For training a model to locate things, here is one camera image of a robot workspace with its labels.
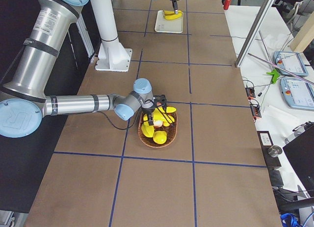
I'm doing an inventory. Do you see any yellow banana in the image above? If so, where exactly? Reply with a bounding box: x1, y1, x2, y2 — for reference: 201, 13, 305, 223
153, 130, 167, 145
163, 10, 182, 16
164, 13, 182, 21
141, 114, 156, 138

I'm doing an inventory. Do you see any woven wicker basket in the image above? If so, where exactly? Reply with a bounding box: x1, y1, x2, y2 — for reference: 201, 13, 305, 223
138, 107, 177, 149

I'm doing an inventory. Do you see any red apple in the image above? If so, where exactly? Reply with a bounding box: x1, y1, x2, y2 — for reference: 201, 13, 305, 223
154, 120, 163, 128

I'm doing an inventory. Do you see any white bear tray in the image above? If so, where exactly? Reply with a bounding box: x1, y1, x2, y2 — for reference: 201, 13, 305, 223
155, 10, 183, 33

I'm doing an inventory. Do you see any black power box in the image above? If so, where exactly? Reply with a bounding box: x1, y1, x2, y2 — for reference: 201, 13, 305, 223
257, 130, 282, 168

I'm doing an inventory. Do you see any long metal grabber tool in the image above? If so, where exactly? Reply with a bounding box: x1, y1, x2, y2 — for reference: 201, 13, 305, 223
247, 30, 314, 86

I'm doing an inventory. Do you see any teach pendant far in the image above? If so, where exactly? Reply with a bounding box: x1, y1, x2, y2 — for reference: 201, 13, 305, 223
273, 51, 309, 77

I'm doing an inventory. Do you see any teach pendant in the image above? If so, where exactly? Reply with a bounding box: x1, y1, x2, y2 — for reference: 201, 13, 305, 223
280, 77, 314, 111
273, 51, 309, 77

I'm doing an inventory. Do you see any teach pendant near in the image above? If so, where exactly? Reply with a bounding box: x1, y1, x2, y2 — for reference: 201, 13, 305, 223
280, 77, 314, 111

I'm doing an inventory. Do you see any black monitor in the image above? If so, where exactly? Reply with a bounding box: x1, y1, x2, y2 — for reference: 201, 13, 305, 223
283, 135, 314, 197

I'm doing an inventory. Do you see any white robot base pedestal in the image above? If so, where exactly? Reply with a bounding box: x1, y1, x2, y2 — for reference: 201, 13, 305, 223
90, 0, 132, 72

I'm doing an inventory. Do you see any aluminium frame post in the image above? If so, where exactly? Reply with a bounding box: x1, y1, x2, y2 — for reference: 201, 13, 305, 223
235, 0, 274, 68

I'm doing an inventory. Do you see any green handled grabber tool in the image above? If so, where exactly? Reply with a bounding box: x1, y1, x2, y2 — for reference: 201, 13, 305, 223
266, 69, 281, 84

